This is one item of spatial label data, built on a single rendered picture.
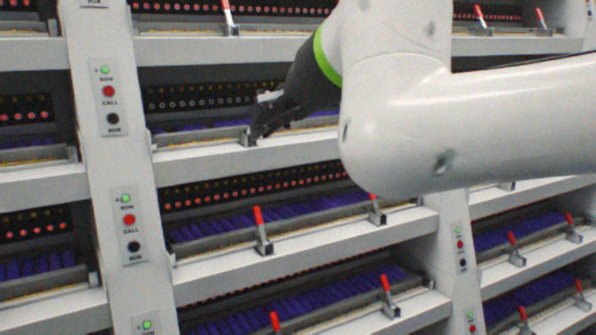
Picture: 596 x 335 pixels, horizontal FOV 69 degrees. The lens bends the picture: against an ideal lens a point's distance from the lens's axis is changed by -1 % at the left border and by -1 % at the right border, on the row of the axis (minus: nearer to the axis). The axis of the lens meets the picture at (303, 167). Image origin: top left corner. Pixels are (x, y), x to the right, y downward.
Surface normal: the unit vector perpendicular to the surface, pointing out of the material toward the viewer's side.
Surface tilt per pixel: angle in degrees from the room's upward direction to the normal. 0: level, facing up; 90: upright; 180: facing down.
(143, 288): 90
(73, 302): 19
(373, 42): 72
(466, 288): 90
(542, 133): 102
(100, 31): 90
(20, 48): 110
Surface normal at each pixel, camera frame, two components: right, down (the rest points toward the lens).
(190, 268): 0.01, -0.95
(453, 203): 0.48, -0.06
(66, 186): 0.50, 0.28
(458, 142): -0.37, 0.24
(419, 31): 0.19, -0.21
